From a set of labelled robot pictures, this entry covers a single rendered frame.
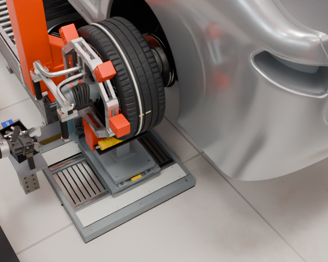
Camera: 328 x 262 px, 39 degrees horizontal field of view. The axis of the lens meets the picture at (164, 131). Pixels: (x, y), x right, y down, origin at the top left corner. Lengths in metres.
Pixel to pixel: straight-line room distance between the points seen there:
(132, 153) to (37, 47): 0.89
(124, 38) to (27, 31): 0.64
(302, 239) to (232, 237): 0.44
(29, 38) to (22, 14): 0.16
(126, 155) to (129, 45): 0.92
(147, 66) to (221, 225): 1.23
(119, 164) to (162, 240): 0.56
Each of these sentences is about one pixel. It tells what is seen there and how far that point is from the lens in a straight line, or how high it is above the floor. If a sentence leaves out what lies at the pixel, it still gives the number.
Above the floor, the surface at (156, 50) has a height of 0.94.
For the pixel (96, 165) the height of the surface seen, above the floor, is 0.15.
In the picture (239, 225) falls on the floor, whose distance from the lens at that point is 3.08.
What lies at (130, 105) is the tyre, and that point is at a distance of 2.32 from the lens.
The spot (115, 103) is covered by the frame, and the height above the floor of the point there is 0.96.
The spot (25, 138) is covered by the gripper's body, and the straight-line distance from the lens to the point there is 2.41.
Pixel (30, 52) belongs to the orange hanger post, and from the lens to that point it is 2.86.
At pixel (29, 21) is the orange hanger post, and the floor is 1.06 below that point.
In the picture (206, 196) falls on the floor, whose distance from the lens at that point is 3.16.
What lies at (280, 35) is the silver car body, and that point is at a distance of 1.73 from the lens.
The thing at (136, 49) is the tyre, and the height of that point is 1.15.
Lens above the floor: 2.59
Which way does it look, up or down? 48 degrees down
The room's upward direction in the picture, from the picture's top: 4 degrees clockwise
